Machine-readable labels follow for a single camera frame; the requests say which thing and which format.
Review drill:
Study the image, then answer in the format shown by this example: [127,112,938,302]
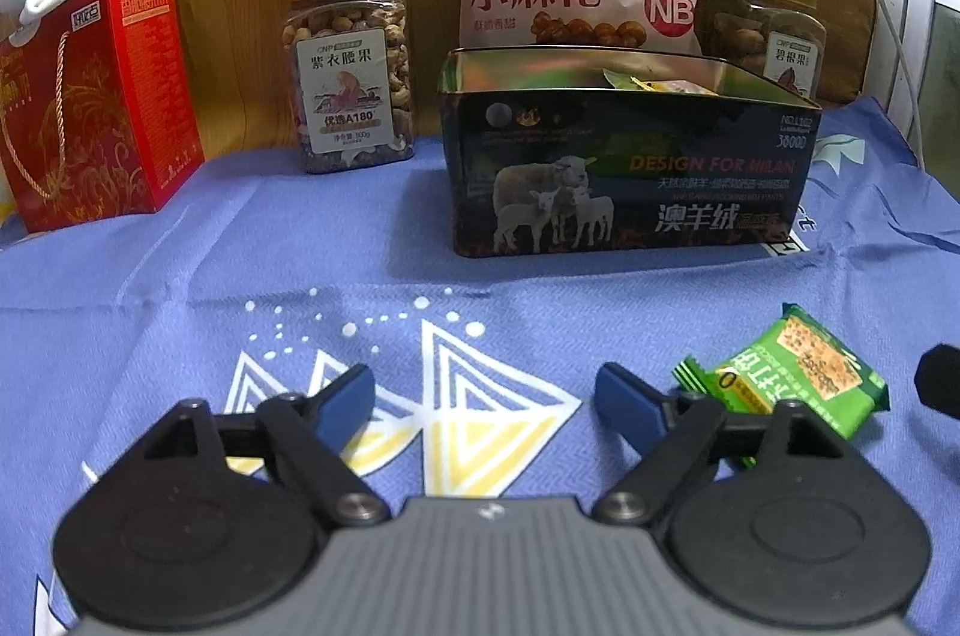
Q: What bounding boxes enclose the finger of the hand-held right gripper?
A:
[916,343,960,421]

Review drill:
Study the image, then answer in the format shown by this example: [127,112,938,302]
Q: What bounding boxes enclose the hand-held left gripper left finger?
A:
[142,364,392,527]

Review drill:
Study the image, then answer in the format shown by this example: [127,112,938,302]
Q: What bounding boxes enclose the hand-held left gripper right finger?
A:
[595,362,848,527]

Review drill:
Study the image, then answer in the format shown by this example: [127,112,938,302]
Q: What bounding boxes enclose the dark metal tin box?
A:
[435,47,824,259]

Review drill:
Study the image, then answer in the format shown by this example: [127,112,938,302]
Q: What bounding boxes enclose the blue printed cloth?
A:
[0,94,960,636]

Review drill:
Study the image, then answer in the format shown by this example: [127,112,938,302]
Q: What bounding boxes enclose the silver metal appliance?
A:
[930,0,960,187]

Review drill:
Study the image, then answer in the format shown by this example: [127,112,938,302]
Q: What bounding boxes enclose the orange snack packet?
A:
[631,77,721,98]

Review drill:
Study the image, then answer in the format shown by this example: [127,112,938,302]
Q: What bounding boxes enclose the cashew jar with gold lid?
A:
[281,0,418,176]

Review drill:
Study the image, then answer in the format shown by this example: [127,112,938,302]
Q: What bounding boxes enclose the pecan jar with gold lid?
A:
[696,0,828,101]

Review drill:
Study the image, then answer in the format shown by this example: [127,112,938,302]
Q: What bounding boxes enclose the red gift box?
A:
[0,0,206,235]

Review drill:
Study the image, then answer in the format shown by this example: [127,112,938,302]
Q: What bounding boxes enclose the brown cushion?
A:
[716,0,878,106]

